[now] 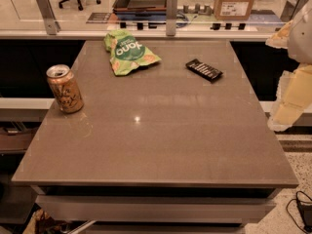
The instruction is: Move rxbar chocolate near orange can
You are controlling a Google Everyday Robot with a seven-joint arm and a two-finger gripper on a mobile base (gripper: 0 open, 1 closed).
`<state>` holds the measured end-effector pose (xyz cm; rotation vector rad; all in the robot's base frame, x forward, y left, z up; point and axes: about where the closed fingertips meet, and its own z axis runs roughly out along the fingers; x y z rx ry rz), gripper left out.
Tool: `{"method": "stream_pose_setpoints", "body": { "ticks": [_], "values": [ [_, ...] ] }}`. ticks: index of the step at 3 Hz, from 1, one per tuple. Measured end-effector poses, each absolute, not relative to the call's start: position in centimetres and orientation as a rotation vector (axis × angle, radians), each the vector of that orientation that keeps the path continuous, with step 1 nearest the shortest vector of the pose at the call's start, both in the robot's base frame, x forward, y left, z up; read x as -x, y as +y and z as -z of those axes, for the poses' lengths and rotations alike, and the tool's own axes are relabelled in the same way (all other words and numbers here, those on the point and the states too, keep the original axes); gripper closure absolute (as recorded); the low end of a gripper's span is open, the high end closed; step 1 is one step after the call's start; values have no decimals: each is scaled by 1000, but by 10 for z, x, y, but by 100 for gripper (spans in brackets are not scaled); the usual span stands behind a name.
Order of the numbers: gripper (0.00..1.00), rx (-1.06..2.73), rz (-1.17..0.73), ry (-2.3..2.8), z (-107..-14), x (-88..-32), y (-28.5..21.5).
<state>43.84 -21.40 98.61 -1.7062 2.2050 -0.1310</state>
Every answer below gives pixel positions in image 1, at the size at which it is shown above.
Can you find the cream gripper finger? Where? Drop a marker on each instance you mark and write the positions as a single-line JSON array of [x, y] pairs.
[[293, 96], [279, 40]]

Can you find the orange soda can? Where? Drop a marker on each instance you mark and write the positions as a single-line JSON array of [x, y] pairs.
[[65, 88]]

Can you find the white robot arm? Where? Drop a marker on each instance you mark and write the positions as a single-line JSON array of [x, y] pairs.
[[300, 39]]

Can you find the cardboard box with label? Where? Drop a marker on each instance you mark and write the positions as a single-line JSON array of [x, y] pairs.
[[232, 9]]

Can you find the middle metal glass post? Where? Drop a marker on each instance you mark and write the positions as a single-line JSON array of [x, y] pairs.
[[171, 9]]

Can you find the metal glass post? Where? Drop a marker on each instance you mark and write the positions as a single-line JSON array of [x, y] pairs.
[[48, 16], [171, 9], [294, 7]]

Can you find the left metal glass post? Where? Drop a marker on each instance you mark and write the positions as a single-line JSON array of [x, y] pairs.
[[48, 16]]

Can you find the grey table drawer front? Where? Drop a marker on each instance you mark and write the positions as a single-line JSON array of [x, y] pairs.
[[156, 209]]

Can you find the black rxbar chocolate bar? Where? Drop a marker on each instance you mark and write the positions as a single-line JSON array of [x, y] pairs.
[[204, 70]]

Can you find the green chip bag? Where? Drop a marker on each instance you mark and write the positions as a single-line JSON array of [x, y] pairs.
[[126, 53]]

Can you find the right metal glass post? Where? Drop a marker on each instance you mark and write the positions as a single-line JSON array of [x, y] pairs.
[[294, 7]]

